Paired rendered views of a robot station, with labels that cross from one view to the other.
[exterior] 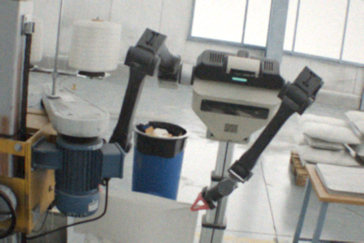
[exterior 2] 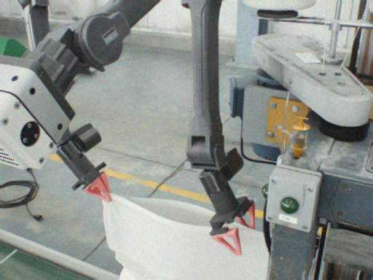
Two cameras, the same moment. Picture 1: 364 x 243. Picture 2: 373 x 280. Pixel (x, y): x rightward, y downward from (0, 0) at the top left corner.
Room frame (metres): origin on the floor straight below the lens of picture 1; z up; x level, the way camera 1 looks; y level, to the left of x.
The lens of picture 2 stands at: (2.61, 0.54, 1.68)
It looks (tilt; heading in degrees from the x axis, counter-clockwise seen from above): 27 degrees down; 205
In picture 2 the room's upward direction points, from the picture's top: 1 degrees counter-clockwise
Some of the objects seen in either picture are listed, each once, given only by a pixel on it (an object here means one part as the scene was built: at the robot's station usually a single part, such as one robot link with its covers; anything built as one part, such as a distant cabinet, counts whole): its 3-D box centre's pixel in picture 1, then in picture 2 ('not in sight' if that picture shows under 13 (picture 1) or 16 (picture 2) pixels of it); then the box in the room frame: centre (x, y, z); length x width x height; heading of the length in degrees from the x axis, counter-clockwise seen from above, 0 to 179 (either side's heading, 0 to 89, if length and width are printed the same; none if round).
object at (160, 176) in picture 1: (157, 166); not in sight; (4.10, 0.17, 0.32); 0.51 x 0.48 x 0.65; 178
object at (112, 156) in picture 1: (109, 164); (243, 100); (1.53, 0.21, 1.25); 0.10 x 0.08 x 0.12; 23
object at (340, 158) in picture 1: (326, 154); not in sight; (5.00, -1.56, 0.33); 0.66 x 0.43 x 0.13; 88
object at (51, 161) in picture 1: (50, 155); not in sight; (1.45, 0.40, 1.27); 0.12 x 0.09 x 0.09; 178
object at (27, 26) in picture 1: (29, 25); not in sight; (1.42, 0.48, 1.68); 0.05 x 0.03 x 0.06; 178
